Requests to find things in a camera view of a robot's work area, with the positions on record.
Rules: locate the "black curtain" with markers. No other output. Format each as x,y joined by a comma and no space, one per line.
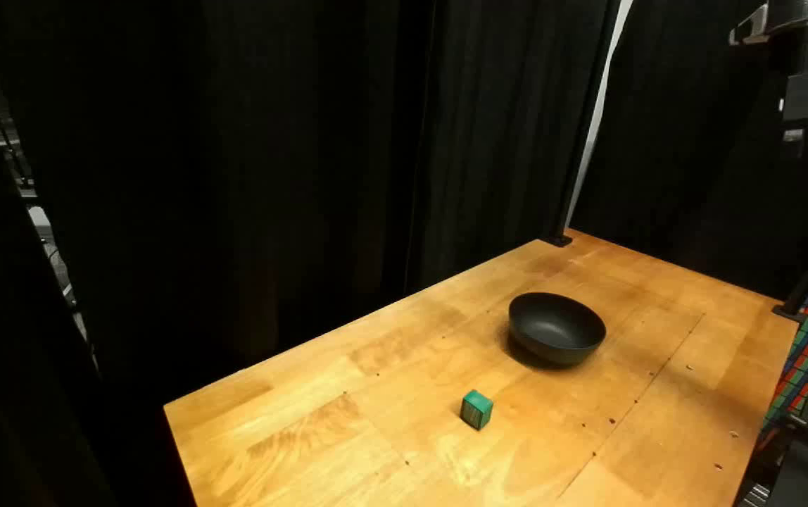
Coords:
308,159

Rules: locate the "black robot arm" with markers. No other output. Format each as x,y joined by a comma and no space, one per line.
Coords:
801,58

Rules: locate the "black bowl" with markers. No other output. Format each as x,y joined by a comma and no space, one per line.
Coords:
554,328

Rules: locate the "black pole base clamp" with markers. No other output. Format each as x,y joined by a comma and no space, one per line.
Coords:
559,241

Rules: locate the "white vertical pole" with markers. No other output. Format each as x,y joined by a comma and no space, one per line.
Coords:
594,113

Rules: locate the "green cube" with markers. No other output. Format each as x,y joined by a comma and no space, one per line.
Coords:
475,408

